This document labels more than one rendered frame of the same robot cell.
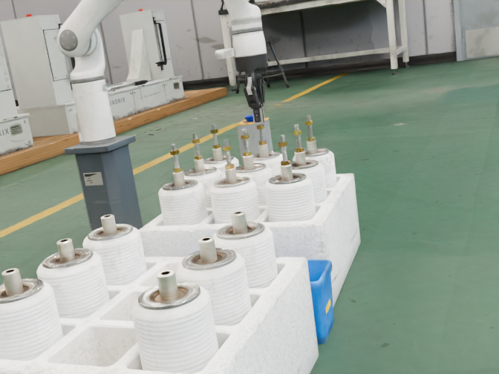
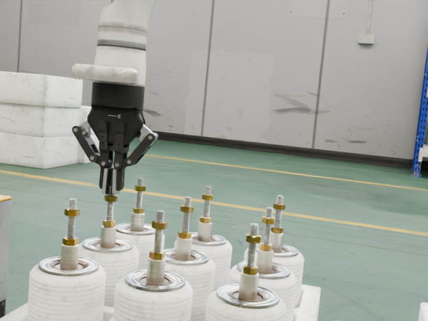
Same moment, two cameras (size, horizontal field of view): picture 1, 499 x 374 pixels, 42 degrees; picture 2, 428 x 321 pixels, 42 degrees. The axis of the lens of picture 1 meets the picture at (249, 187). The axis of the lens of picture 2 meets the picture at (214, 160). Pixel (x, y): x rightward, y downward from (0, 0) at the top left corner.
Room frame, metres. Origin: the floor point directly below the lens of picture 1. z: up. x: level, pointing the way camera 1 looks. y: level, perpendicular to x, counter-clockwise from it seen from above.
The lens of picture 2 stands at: (1.45, 0.78, 0.48)
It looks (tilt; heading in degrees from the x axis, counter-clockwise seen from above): 6 degrees down; 264
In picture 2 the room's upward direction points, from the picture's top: 5 degrees clockwise
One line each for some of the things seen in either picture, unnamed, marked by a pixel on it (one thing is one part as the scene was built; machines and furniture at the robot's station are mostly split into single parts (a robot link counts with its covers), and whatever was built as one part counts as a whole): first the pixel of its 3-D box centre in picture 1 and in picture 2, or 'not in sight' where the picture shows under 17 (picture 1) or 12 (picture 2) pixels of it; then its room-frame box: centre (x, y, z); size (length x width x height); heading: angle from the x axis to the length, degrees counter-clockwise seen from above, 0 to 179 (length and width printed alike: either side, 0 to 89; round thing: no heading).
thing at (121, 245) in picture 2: (264, 156); (107, 245); (1.50, -0.05, 0.25); 0.08 x 0.08 x 0.01
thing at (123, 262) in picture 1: (120, 283); not in sight; (1.03, 0.24, 0.16); 0.10 x 0.10 x 0.18
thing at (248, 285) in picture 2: (179, 179); (248, 286); (1.32, 0.14, 0.26); 0.02 x 0.02 x 0.03
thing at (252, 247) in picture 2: (176, 162); (251, 255); (1.32, 0.14, 0.30); 0.01 x 0.01 x 0.08
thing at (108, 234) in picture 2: (263, 151); (107, 237); (1.50, -0.05, 0.26); 0.02 x 0.02 x 0.03
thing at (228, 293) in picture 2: (180, 185); (247, 296); (1.32, 0.14, 0.25); 0.08 x 0.08 x 0.01
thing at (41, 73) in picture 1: (94, 65); not in sight; (4.72, 0.98, 0.45); 1.51 x 0.57 x 0.74; 156
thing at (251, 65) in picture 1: (252, 73); (116, 112); (1.50, -0.04, 0.45); 0.08 x 0.08 x 0.09
